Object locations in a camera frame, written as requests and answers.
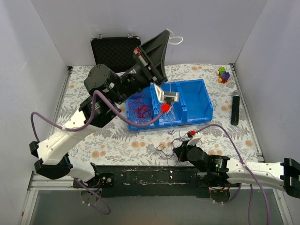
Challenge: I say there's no black poker chip case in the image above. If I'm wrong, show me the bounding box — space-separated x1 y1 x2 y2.
90 34 141 73

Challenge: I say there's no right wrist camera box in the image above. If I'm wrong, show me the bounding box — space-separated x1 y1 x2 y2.
187 130 201 145

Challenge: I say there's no blue three-compartment plastic bin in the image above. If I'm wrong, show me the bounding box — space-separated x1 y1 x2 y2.
126 79 213 131

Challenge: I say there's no floral patterned table mat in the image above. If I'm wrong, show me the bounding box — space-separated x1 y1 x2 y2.
69 64 261 166

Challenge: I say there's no colourful toy block train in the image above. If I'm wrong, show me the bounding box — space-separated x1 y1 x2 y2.
215 67 230 83

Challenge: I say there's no black handheld microphone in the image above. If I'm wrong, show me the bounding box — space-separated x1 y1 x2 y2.
231 90 240 126

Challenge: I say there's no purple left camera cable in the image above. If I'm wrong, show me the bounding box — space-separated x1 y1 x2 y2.
30 90 169 216

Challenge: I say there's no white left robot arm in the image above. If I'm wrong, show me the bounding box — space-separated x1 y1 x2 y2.
30 30 170 188

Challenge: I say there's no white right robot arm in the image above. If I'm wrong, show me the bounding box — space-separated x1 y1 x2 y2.
173 141 300 198

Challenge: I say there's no black metal base rail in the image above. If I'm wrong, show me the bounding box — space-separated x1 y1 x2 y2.
88 165 217 198

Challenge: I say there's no white wire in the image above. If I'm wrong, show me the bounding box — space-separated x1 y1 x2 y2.
167 28 184 99

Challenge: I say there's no red wire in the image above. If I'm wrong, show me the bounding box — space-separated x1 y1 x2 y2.
127 93 153 125

